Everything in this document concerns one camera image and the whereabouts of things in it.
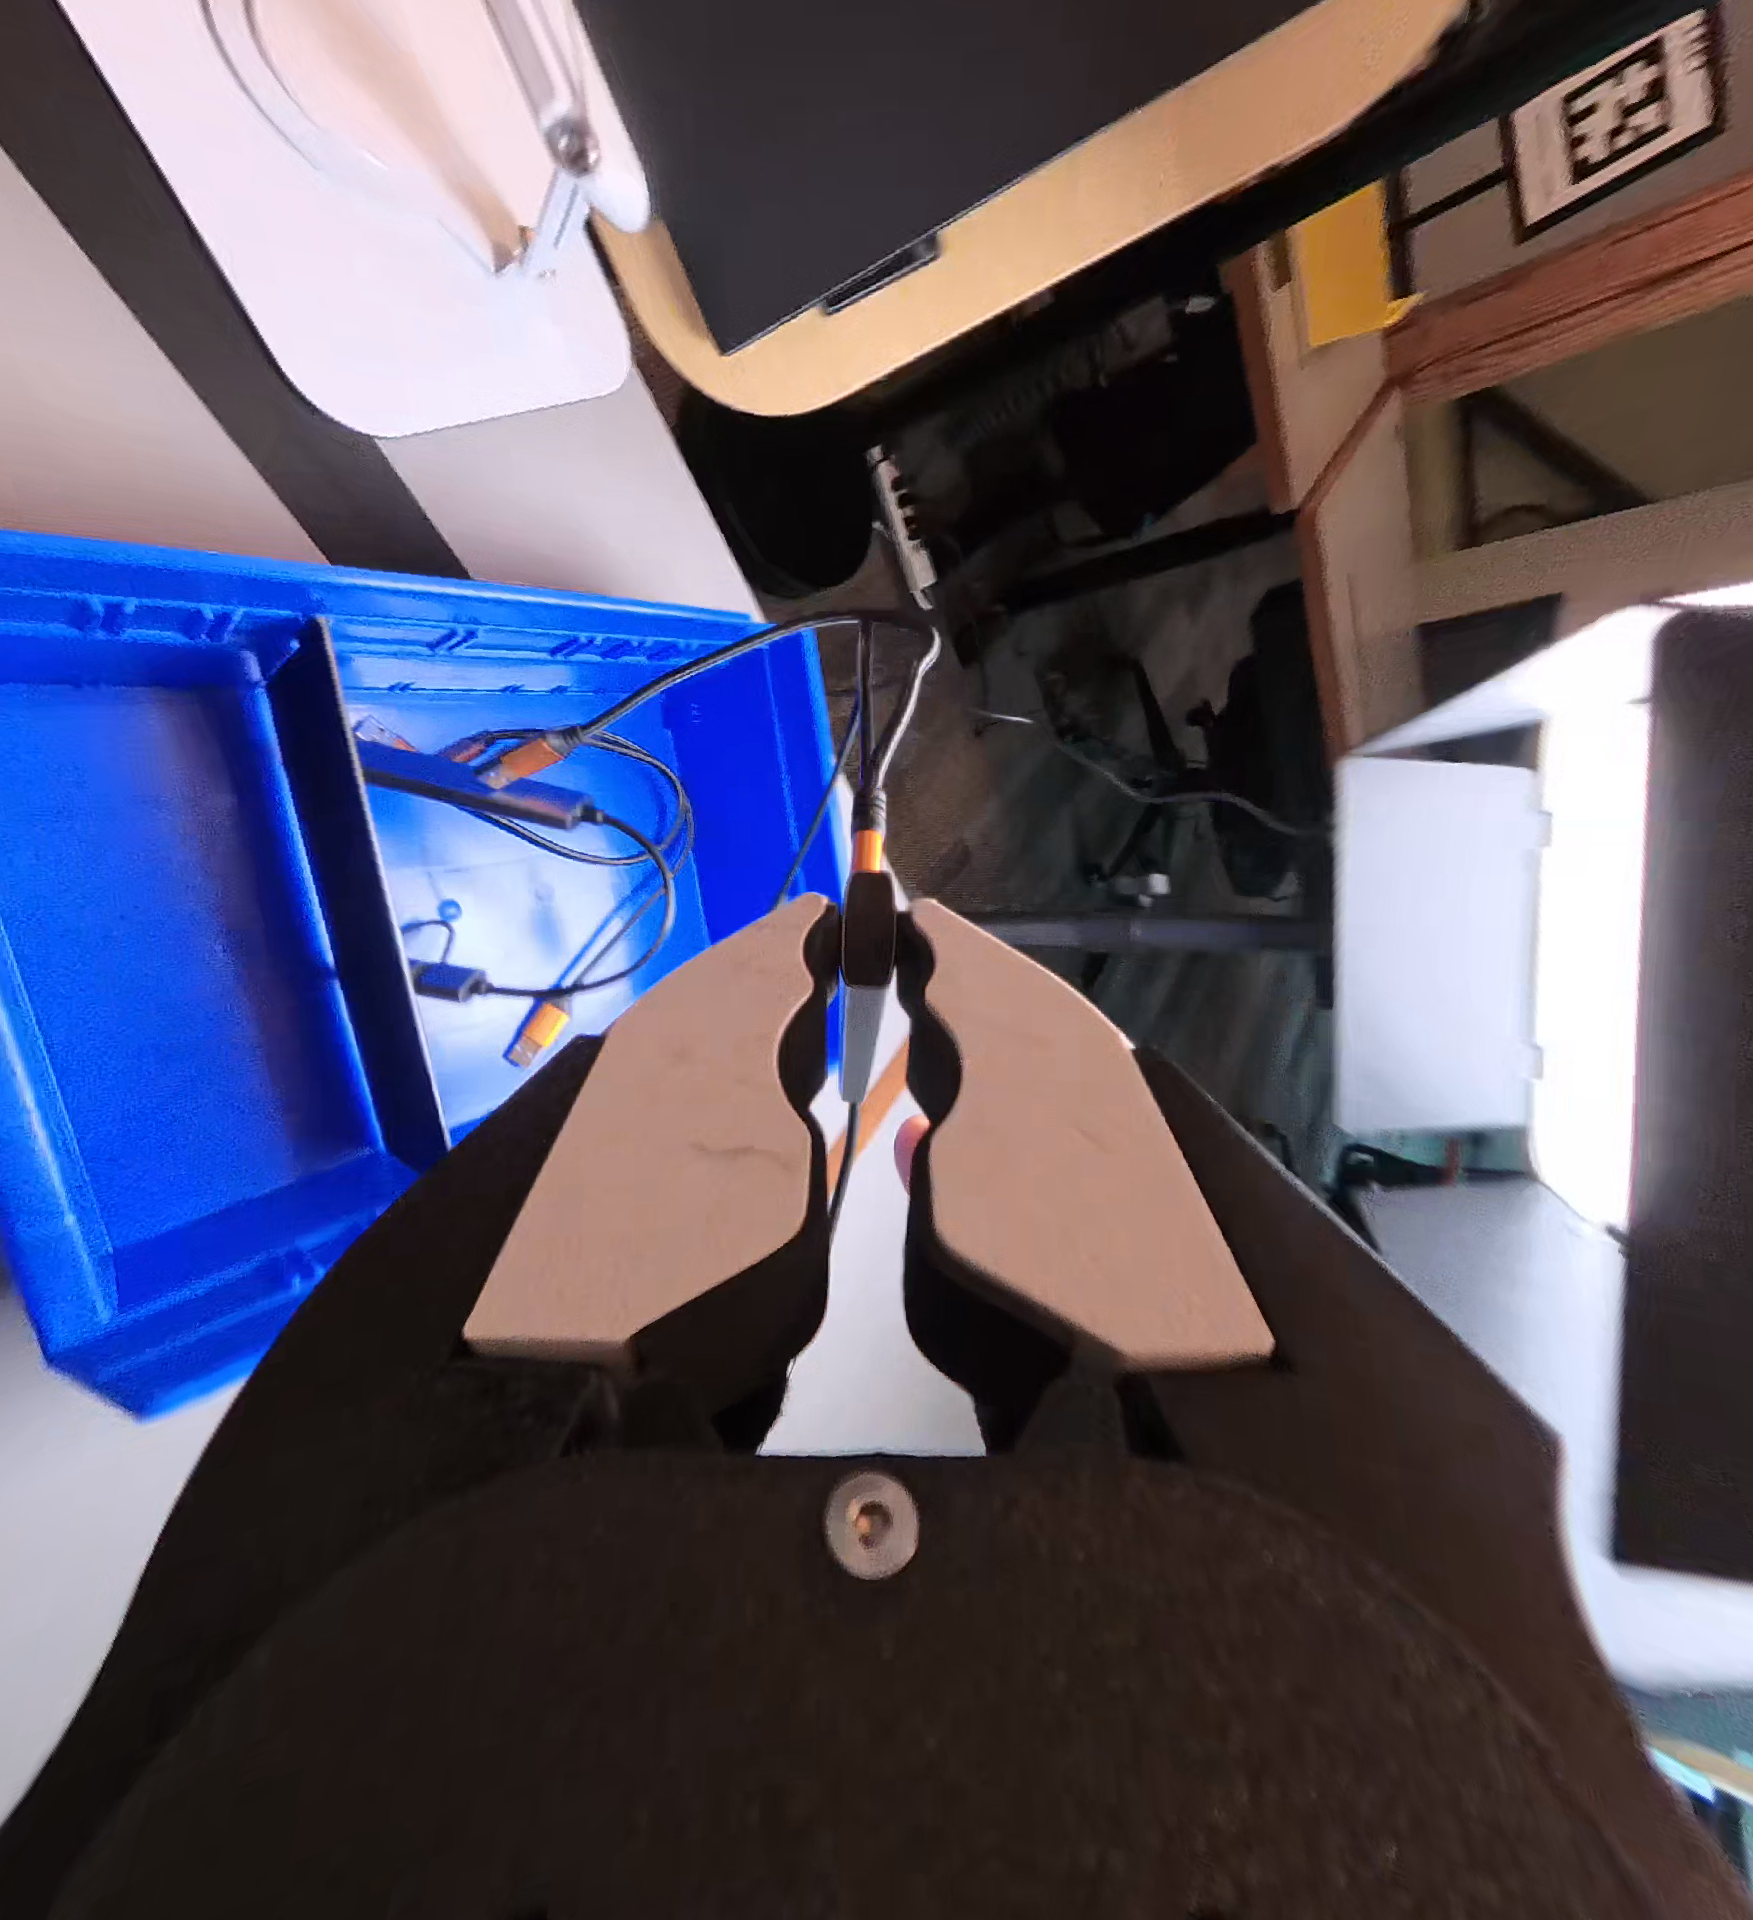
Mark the blue plastic bin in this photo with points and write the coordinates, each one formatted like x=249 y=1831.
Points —
x=142 y=900

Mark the white monitor stand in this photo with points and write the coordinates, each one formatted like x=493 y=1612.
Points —
x=367 y=300

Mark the dark panel with white frame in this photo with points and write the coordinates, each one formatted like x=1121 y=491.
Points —
x=1745 y=1048

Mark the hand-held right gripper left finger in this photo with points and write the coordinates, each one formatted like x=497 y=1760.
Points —
x=666 y=1169

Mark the wooden shelf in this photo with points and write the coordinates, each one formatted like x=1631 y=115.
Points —
x=1611 y=285

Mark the white box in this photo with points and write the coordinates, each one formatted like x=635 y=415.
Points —
x=1432 y=929

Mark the yellow sticky note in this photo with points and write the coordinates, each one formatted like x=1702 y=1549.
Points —
x=1349 y=271

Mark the black and white marker tag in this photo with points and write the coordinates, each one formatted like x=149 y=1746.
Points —
x=1618 y=113

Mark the dark usb hub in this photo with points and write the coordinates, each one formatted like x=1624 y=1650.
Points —
x=470 y=795

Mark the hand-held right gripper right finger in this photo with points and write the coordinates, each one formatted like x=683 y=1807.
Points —
x=1086 y=1184

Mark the black flat panel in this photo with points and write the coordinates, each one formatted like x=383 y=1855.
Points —
x=893 y=120

